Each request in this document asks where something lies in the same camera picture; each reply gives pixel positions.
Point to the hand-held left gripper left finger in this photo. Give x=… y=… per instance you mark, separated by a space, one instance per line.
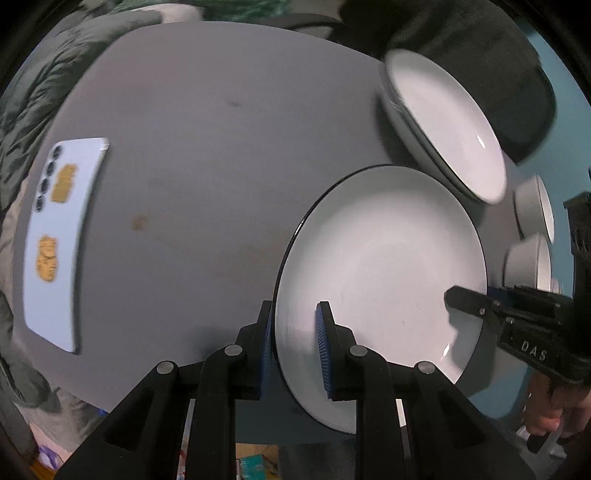
x=265 y=353

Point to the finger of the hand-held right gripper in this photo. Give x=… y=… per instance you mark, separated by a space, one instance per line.
x=503 y=292
x=468 y=301

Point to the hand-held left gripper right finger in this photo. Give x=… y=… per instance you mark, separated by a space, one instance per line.
x=323 y=353

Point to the small white bowl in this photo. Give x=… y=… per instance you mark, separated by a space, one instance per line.
x=531 y=207
x=524 y=265

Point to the large white black-rimmed plate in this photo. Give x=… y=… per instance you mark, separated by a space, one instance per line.
x=383 y=258

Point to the person's right hand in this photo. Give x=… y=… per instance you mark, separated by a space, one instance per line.
x=545 y=410

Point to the teal carton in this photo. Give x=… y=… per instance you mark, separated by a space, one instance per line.
x=251 y=467

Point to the light blue smartphone with stickers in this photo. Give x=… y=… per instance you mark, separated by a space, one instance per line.
x=60 y=300

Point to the dark grey fleece garment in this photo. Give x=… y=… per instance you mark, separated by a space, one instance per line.
x=485 y=55

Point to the grey duvet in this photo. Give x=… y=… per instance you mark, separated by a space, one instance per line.
x=32 y=101

